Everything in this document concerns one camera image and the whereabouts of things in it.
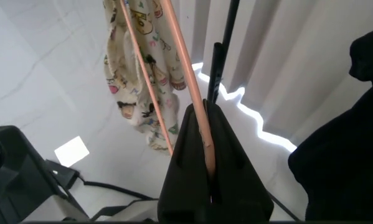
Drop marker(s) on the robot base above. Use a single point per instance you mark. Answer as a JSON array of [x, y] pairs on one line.
[[18, 180]]

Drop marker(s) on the black garment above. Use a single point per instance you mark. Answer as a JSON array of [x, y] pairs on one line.
[[345, 155]]

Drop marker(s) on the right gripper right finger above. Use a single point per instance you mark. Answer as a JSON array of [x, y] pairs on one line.
[[239, 186]]

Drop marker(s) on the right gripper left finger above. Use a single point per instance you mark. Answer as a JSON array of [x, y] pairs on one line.
[[183, 180]]

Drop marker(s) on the cream printed garment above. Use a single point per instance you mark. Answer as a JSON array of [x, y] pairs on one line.
[[124, 77]]

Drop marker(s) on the black clothes rack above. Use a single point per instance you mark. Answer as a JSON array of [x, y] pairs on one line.
[[219, 62]]

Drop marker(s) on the white curtain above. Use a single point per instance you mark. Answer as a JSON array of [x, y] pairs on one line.
[[282, 46]]

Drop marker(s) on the black power adapter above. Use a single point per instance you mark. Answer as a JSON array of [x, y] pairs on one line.
[[63, 174]]

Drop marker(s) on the pink clothes hanger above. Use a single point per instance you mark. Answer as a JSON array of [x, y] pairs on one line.
[[192, 87]]

